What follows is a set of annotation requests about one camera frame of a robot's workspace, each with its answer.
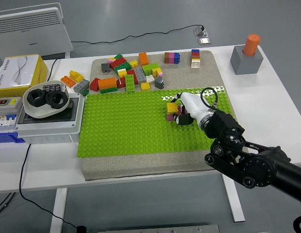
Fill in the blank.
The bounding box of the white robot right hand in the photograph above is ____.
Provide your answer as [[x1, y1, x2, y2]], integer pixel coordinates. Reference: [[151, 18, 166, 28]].
[[170, 92, 216, 127]]

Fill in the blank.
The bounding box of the lime green toy brick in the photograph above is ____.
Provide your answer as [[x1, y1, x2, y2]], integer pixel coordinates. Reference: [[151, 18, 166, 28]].
[[142, 63, 161, 76]]

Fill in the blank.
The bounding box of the grey toy brick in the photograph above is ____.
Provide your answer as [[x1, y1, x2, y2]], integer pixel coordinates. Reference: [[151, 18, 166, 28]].
[[134, 67, 148, 85], [73, 79, 90, 93]]

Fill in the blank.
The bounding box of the green toy baseplate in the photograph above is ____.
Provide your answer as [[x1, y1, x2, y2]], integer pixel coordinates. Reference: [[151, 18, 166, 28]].
[[76, 86, 243, 158]]

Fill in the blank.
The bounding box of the flat green toy brick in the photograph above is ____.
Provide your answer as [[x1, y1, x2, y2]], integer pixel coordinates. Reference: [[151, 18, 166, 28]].
[[100, 86, 118, 94]]

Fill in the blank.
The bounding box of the large red toy brick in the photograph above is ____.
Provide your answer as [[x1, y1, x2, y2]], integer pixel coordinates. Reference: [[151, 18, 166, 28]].
[[109, 57, 127, 70]]

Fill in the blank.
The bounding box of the large orange toy brick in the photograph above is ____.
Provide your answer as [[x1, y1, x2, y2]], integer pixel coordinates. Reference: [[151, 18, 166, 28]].
[[98, 77, 117, 91]]

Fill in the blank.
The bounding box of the red sloped toy brick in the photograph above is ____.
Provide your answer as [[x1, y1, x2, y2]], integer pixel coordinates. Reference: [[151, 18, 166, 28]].
[[89, 77, 101, 92]]

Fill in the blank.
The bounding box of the yellow sloped toy brick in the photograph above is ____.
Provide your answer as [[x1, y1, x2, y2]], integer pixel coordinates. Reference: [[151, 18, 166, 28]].
[[68, 70, 85, 82]]

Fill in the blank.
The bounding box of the dark grey sloped brick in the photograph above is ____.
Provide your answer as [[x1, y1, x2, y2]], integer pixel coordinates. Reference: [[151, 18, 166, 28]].
[[154, 76, 166, 89]]

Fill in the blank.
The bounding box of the brick stack with white base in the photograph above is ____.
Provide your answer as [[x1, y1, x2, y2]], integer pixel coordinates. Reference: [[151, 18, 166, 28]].
[[190, 49, 201, 69]]

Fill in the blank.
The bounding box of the brick stack with brown base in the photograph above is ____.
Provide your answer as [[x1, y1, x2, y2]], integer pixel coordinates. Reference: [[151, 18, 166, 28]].
[[164, 51, 181, 65]]

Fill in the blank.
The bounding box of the grey block holder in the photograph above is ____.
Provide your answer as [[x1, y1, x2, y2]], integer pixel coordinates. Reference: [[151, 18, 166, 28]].
[[230, 45, 264, 75]]

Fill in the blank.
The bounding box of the long lime green brick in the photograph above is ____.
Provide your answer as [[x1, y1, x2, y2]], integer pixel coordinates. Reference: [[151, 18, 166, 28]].
[[124, 74, 136, 93]]

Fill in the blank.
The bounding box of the grey-brown table mat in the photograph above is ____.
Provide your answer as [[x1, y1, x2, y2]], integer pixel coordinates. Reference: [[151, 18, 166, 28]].
[[81, 50, 250, 182]]

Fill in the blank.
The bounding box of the orange cylinder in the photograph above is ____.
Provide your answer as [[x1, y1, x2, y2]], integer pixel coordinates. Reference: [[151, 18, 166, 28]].
[[242, 33, 261, 56]]

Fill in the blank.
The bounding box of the white table leg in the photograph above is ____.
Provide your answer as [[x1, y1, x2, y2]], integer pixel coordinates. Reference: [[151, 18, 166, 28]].
[[224, 179, 246, 223], [50, 188, 68, 233]]

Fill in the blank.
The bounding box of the small black patterned board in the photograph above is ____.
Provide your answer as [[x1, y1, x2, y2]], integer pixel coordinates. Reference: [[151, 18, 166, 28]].
[[42, 83, 62, 92]]

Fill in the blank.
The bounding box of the large black hex nut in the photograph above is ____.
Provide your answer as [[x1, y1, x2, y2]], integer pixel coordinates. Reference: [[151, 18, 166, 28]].
[[27, 88, 46, 106], [44, 90, 67, 109]]

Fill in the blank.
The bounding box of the white bowl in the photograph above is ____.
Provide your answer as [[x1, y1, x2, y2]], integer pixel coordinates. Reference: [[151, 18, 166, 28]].
[[22, 81, 70, 119]]

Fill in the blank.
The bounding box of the white panel heater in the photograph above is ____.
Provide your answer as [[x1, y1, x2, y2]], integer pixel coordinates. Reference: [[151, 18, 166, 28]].
[[0, 2, 74, 59]]

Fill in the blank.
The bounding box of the yellow white carton box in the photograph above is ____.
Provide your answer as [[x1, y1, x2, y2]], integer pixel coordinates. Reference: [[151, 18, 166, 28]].
[[0, 54, 48, 99]]

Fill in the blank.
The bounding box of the white blue circuit breaker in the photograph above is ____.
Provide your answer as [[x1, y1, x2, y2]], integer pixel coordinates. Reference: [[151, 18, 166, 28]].
[[0, 106, 22, 133]]

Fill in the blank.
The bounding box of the blue plastic block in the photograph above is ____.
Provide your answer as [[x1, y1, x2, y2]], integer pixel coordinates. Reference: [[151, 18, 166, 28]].
[[0, 132, 26, 144]]

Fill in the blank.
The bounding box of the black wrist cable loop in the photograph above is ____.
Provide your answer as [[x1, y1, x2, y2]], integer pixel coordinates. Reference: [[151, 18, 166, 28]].
[[200, 87, 219, 114]]

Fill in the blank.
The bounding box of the black floor power cable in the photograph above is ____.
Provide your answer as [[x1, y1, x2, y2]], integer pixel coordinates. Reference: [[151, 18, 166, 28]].
[[71, 24, 206, 45]]

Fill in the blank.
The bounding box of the white electrical enclosure box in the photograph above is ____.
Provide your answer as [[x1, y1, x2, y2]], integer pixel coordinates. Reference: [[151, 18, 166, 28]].
[[14, 93, 83, 144]]

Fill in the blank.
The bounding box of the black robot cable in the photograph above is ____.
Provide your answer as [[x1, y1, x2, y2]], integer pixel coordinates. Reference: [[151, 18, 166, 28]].
[[292, 214, 301, 233]]

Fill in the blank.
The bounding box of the black cable with plug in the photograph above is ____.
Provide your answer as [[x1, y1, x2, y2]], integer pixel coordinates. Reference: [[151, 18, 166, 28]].
[[18, 57, 87, 233]]

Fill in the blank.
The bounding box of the grey switch box red button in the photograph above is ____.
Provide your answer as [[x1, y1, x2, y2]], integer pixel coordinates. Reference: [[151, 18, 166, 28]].
[[0, 96, 23, 115]]

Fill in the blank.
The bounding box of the grey floor cable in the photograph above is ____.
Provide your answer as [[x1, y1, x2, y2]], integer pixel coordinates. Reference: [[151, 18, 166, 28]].
[[0, 192, 17, 216]]

